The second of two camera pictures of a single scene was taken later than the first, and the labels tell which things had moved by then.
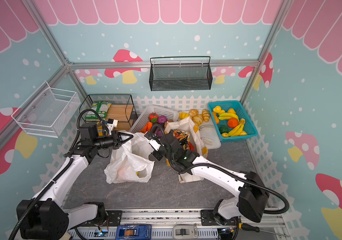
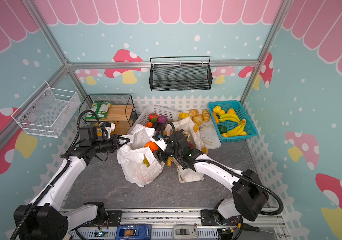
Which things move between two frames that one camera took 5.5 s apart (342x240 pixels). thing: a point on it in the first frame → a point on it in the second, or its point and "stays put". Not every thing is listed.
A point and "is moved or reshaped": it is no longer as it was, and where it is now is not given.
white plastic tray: (208, 134) stays put
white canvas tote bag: (189, 124) stays put
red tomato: (153, 117) stays put
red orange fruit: (232, 122) is moved or reshaped
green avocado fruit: (224, 129) stays put
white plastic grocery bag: (130, 163) is moved or reshaped
